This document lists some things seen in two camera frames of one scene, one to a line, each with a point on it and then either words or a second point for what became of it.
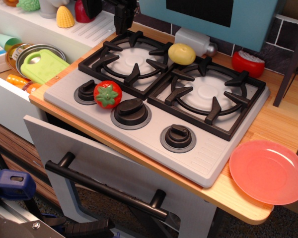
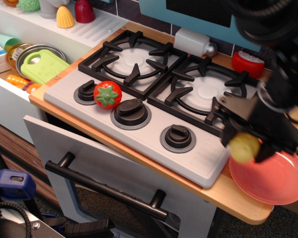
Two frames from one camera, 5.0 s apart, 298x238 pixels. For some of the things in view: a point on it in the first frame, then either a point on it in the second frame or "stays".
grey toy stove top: [130, 94] stays
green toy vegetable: [29, 5] stays
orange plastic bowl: [8, 55] stays
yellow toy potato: [182, 54] -> [244, 147]
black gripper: [124, 14] -> [261, 115]
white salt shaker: [199, 40] stays
